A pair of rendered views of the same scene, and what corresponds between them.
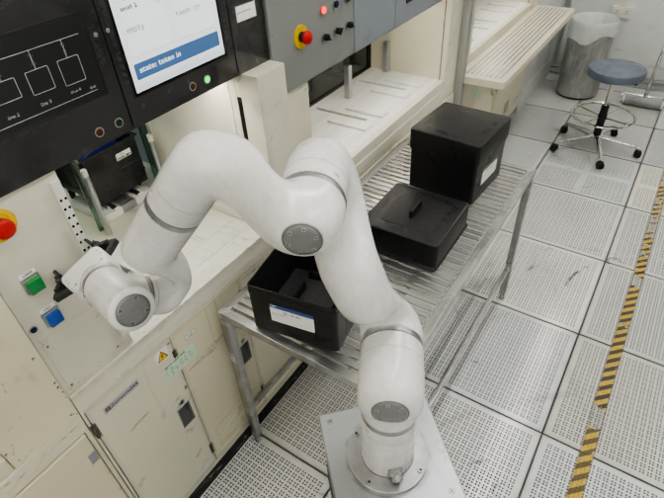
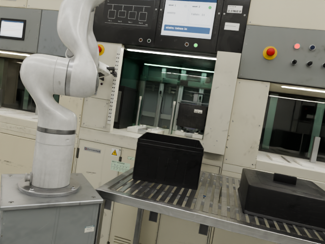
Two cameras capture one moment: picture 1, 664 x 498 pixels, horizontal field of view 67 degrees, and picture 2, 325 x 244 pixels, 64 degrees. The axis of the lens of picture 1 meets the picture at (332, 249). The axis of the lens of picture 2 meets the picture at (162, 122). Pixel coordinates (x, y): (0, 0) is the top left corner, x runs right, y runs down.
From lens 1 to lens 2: 141 cm
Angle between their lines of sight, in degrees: 70
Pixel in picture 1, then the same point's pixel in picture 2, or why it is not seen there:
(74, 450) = not seen: hidden behind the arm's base
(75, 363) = (89, 116)
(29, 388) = (74, 108)
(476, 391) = not seen: outside the picture
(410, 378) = (36, 55)
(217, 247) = not seen: hidden behind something
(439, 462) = (37, 200)
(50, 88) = (133, 18)
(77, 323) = (98, 101)
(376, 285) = (63, 9)
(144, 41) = (172, 18)
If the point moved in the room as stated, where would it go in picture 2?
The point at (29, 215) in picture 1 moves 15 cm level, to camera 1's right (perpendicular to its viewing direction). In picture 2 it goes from (107, 53) to (112, 49)
